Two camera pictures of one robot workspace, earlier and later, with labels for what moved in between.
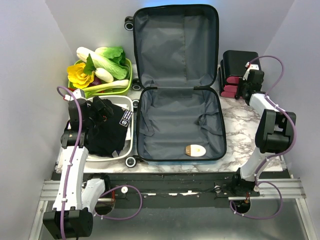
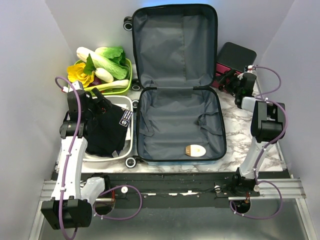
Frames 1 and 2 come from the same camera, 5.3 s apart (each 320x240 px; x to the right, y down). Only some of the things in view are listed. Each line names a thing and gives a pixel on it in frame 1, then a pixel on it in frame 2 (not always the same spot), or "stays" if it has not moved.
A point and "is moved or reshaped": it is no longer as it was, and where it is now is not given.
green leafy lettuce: (115, 53) stays
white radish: (103, 75) stays
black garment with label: (106, 137) stays
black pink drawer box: (231, 70) is moved or reshaped
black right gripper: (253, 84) -> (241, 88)
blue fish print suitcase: (180, 114) stays
